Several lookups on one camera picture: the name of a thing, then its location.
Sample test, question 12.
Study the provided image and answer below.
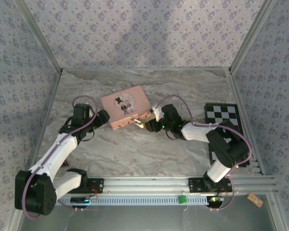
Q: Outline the small brass padlock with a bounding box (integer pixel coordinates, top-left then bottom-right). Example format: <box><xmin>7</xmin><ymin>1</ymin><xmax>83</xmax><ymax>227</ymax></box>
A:
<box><xmin>132</xmin><ymin>115</ymin><xmax>145</xmax><ymax>129</ymax></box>

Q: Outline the pink tin box with cartoon couple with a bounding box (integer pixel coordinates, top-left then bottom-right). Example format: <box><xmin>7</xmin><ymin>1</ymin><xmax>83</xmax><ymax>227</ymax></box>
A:
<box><xmin>101</xmin><ymin>84</ymin><xmax>152</xmax><ymax>131</ymax></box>

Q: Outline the black and white checkerboard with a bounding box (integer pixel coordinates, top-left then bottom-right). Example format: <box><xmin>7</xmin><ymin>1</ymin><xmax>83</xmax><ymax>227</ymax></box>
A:
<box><xmin>204</xmin><ymin>103</ymin><xmax>251</xmax><ymax>167</ymax></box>

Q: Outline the left circuit board with led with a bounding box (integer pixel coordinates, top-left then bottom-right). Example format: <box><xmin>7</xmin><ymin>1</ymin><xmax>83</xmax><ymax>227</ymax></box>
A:
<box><xmin>70</xmin><ymin>196</ymin><xmax>98</xmax><ymax>205</ymax></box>

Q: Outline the grey metal panel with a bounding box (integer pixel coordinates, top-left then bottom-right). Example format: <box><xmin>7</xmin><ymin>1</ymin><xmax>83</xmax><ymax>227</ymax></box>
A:
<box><xmin>15</xmin><ymin>205</ymin><xmax>279</xmax><ymax>231</ymax></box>

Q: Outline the orange paper tag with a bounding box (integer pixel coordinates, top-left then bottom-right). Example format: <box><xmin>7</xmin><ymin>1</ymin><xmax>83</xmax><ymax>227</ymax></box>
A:
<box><xmin>247</xmin><ymin>192</ymin><xmax>264</xmax><ymax>207</ymax></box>

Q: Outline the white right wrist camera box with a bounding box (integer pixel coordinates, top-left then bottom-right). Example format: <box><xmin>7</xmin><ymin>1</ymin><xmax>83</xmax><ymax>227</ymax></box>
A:
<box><xmin>151</xmin><ymin>105</ymin><xmax>165</xmax><ymax>120</ymax></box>

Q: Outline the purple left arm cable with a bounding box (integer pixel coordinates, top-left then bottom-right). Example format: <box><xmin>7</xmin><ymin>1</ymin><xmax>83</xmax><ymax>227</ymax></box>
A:
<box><xmin>23</xmin><ymin>95</ymin><xmax>99</xmax><ymax>220</ymax></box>

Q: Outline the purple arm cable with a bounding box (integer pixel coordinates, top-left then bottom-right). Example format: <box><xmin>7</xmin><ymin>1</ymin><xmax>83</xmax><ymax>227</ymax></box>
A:
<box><xmin>23</xmin><ymin>95</ymin><xmax>99</xmax><ymax>220</ymax></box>
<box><xmin>156</xmin><ymin>95</ymin><xmax>253</xmax><ymax>212</ymax></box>

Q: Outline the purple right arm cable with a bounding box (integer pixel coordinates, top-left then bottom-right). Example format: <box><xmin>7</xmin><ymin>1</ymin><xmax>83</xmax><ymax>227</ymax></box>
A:
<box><xmin>156</xmin><ymin>95</ymin><xmax>253</xmax><ymax>212</ymax></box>

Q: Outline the aluminium side rail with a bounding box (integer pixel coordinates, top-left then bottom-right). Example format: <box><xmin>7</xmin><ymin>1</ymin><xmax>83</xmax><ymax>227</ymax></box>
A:
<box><xmin>21</xmin><ymin>71</ymin><xmax>63</xmax><ymax>179</ymax></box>
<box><xmin>226</xmin><ymin>71</ymin><xmax>266</xmax><ymax>176</ymax></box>

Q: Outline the aluminium mounting rail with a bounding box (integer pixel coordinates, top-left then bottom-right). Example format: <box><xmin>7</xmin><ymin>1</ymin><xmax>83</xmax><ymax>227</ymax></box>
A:
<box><xmin>55</xmin><ymin>175</ymin><xmax>279</xmax><ymax>194</ymax></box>

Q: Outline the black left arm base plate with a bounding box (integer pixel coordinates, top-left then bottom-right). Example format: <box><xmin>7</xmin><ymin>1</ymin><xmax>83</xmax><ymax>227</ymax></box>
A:
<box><xmin>81</xmin><ymin>178</ymin><xmax>105</xmax><ymax>194</ymax></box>

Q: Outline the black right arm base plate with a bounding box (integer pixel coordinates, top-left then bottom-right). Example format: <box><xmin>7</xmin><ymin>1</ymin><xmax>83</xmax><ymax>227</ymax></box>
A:
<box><xmin>188</xmin><ymin>177</ymin><xmax>233</xmax><ymax>193</ymax></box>

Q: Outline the slotted grey cable duct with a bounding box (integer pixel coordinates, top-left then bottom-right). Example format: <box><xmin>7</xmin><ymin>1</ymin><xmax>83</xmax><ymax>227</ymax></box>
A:
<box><xmin>57</xmin><ymin>195</ymin><xmax>210</xmax><ymax>206</ymax></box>

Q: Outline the aluminium frame post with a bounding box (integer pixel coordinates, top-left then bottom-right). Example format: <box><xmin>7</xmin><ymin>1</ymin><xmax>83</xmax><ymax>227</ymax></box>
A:
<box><xmin>13</xmin><ymin>0</ymin><xmax>64</xmax><ymax>73</ymax></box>
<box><xmin>228</xmin><ymin>0</ymin><xmax>277</xmax><ymax>73</ymax></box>

